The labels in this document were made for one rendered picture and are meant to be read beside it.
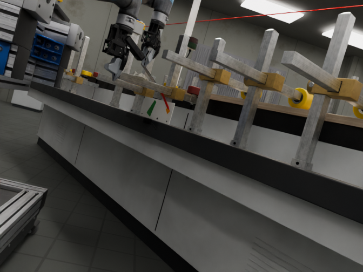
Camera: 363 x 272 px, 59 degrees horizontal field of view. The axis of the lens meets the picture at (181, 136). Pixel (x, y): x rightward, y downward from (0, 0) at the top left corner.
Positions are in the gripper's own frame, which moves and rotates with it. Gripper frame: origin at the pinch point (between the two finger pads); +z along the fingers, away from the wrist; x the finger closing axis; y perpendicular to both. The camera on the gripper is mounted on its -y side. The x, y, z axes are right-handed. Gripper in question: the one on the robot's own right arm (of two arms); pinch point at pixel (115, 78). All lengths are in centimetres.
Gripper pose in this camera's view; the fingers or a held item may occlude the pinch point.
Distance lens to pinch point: 133.6
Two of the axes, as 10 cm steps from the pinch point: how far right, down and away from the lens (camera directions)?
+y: -7.5, -1.8, -6.3
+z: -2.7, 9.6, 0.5
